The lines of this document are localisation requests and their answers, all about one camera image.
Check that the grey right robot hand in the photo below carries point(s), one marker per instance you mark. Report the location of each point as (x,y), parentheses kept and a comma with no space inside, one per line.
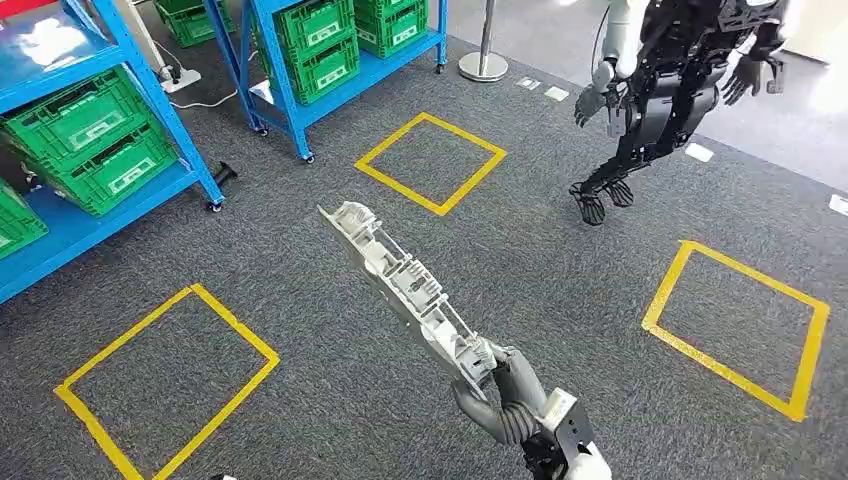
(520,391)

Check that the silver wheel hubcap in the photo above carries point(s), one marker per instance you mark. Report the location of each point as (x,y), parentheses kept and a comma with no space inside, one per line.
(411,291)

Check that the yellow floor tape square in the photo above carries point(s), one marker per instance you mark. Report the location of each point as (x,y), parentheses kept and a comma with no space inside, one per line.
(798,412)
(438,209)
(273,360)

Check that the steel floor outlet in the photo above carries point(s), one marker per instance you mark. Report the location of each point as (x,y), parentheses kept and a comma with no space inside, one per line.
(528,83)
(556,93)
(699,152)
(839,204)

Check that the black and white humanoid robot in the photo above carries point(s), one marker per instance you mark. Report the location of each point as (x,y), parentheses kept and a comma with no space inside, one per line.
(669,99)

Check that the blue metal shelf rack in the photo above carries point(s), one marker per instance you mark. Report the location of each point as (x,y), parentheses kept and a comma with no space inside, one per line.
(397,65)
(66,228)

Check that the green plastic crate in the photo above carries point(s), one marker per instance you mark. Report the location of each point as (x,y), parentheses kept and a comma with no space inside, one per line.
(394,30)
(73,122)
(16,225)
(314,30)
(328,73)
(119,175)
(192,23)

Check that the white stand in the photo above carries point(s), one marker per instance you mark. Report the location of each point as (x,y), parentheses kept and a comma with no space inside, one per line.
(180,81)

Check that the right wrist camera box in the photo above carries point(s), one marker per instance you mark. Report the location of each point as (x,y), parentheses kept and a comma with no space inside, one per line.
(560,405)

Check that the steel stanchion post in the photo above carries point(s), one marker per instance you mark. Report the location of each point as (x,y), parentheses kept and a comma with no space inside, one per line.
(484,65)

